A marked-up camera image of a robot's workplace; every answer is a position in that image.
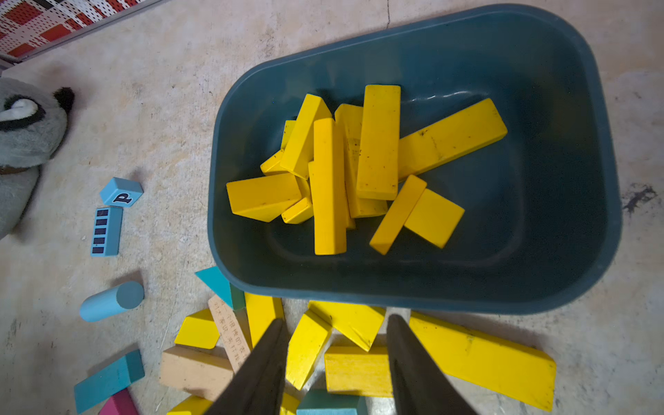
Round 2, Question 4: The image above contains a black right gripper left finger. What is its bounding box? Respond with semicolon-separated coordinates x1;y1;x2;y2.
207;319;290;414

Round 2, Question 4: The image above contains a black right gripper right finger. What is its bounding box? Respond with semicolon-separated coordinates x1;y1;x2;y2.
387;315;476;414

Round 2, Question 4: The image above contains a yellow angled block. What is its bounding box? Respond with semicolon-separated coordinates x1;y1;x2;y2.
245;292;285;349

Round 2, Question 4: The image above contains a yellow rectangular block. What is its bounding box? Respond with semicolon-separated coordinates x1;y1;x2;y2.
405;189;465;248

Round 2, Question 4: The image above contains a yellow bar block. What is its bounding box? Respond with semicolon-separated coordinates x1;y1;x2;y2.
227;173;303;222

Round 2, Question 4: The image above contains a large yellow block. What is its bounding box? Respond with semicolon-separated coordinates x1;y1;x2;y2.
398;99;508;181

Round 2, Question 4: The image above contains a long yellow block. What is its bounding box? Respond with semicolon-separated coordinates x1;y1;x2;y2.
311;118;348;256
409;311;557;412

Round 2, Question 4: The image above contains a printed natural wood block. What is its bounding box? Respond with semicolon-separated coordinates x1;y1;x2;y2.
208;296;252;373

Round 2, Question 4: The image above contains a yellow block pile centre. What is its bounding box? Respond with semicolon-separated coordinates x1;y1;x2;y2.
285;301;394;398

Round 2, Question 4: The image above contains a small teal block centre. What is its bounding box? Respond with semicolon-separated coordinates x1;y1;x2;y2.
297;389;368;415

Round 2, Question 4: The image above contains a long yellow block by bin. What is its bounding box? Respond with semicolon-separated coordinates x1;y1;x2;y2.
409;311;557;412

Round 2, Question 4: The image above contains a magenta block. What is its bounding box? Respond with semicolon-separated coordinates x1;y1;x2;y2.
99;388;139;415

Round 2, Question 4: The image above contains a light blue cylinder block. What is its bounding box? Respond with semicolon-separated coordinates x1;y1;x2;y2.
80;281;145;323

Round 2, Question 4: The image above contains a blue striped block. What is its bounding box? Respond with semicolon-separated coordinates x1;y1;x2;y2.
91;207;124;257

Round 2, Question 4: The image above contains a dark teal plastic bin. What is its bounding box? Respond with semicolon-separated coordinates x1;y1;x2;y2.
207;3;623;315

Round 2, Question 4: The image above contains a small light blue cube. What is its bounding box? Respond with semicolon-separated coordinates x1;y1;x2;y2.
100;177;144;209

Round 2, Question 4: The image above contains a grey plush husky toy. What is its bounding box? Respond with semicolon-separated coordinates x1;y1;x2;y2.
1;78;75;238

